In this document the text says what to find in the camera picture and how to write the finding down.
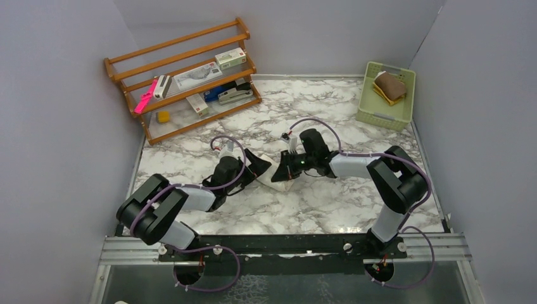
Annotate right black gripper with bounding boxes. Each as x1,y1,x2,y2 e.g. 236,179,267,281
271,149,316,182

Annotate cream white towel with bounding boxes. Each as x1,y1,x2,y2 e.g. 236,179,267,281
257,154,294,192

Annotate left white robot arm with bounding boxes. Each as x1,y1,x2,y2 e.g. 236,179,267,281
116,149,272,260

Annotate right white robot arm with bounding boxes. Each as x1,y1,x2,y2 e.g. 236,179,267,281
271,129,431,258

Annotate grey white stapler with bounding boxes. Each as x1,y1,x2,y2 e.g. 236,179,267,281
218,82,253,105

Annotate blue stapler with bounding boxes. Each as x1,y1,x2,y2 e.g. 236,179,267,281
203,82,236,103

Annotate small white red box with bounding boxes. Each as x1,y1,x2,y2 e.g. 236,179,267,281
186,94,209,117

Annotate yellow sponge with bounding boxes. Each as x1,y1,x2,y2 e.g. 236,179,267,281
155,111,170,124

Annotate long white flat box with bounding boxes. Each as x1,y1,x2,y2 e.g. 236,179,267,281
173,62,223,91

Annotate white green box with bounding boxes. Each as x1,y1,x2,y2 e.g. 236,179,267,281
215,47,247,70

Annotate green plastic basket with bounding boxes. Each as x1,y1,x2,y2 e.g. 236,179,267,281
356,61,416,132

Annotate orange wooden rack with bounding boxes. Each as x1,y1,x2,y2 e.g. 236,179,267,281
104,18,262,144

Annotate white silver device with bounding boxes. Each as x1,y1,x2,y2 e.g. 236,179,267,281
153,75,173,101

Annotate pink plastic tool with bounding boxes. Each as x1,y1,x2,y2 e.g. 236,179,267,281
134,77,158,114

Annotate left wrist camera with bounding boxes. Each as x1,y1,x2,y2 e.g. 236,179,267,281
218,141,236,159

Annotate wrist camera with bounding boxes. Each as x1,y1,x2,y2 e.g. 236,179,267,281
281,130,298,153
218,141,236,159

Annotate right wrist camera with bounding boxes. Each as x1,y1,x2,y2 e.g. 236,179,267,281
281,130,298,153

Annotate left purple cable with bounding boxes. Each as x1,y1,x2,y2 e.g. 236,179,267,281
129,135,248,293

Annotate purple cable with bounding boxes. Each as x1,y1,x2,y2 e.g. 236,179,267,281
281,118,437,290
129,135,248,293

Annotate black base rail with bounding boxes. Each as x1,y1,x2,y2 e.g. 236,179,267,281
158,233,407,276

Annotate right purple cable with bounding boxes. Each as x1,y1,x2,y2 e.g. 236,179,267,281
281,118,437,290

